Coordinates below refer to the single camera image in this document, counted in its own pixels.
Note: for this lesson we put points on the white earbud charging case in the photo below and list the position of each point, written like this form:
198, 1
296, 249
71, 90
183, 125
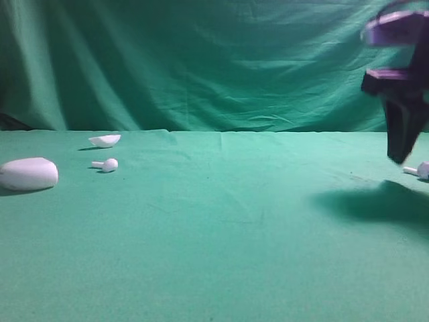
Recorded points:
29, 174

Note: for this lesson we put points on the green cloth backdrop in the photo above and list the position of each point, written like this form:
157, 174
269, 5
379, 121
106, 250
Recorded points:
190, 65

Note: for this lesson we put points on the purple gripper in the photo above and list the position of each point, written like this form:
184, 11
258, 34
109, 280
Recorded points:
396, 29

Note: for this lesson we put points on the white earbud case lid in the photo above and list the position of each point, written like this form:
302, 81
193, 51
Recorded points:
107, 141

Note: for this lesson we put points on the white earbud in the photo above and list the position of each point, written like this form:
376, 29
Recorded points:
109, 165
422, 171

